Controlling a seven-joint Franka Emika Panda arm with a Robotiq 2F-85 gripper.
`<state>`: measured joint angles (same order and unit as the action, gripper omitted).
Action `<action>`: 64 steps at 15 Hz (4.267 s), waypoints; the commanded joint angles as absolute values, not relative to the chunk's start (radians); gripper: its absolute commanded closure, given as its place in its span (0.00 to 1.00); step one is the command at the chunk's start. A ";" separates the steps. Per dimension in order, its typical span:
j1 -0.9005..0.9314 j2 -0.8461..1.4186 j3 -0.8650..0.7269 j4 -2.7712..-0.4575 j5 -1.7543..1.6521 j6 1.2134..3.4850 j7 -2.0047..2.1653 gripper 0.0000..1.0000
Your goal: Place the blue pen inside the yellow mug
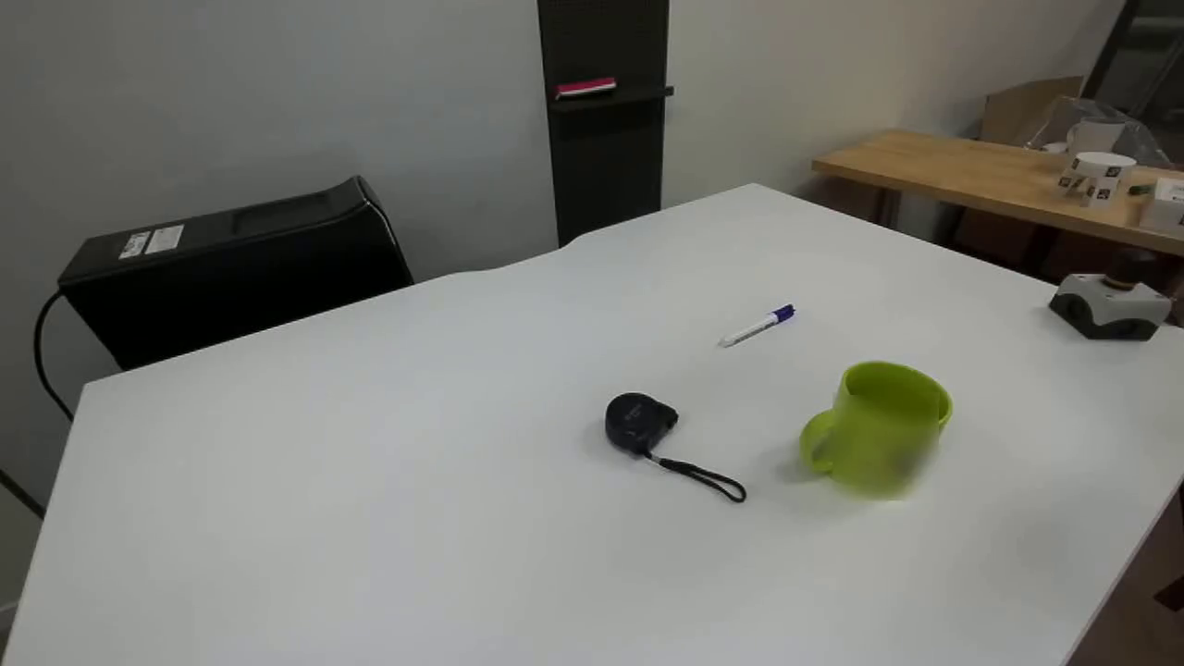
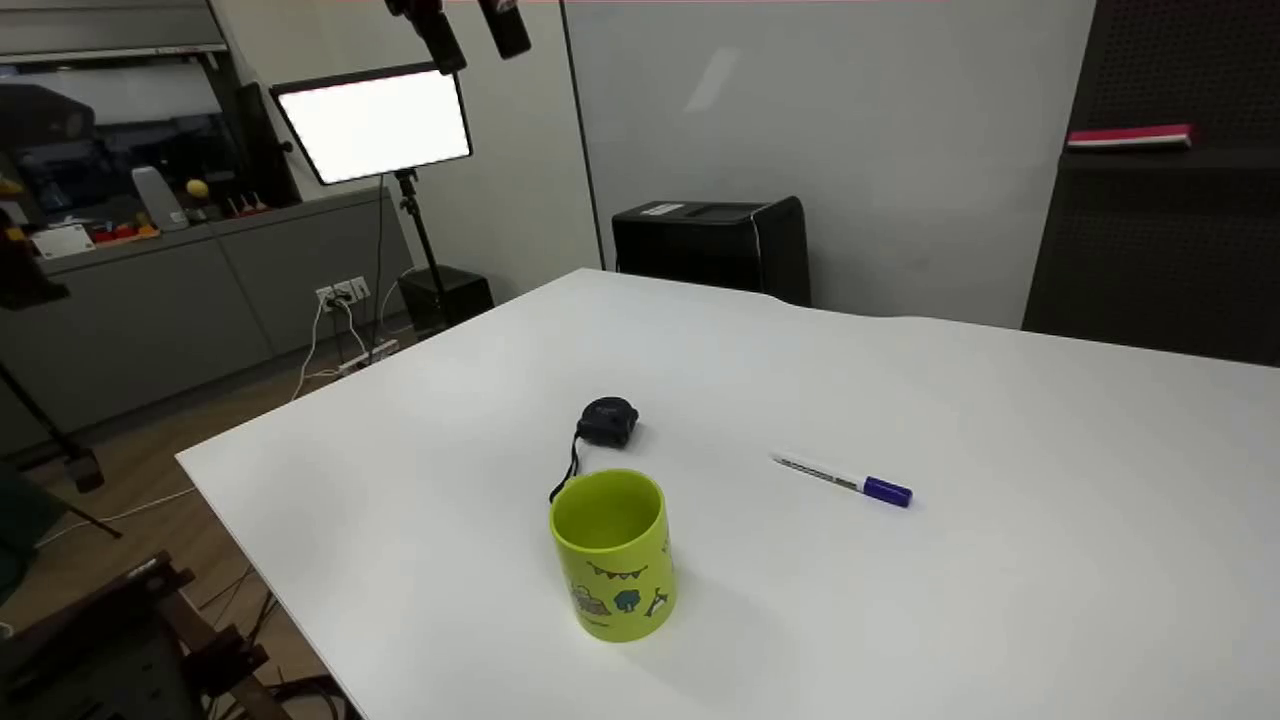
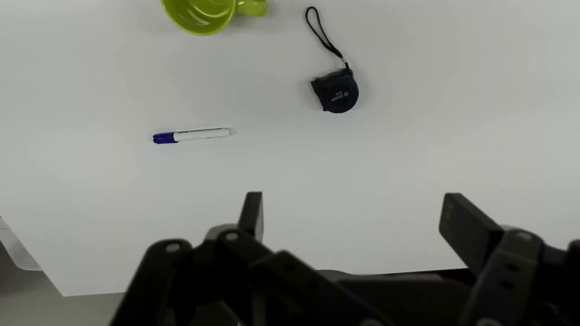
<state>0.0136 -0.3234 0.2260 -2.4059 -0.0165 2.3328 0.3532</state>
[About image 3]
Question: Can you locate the blue capped pen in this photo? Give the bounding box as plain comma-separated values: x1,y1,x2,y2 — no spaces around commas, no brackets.
150,124,236,146

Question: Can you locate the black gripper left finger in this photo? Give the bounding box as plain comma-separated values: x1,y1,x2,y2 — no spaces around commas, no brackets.
111,189,388,326

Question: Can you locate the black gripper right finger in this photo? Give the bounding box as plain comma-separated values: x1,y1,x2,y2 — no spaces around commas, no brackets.
439,191,580,326

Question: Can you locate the yellow green mug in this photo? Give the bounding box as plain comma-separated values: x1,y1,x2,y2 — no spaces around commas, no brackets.
160,0,272,37

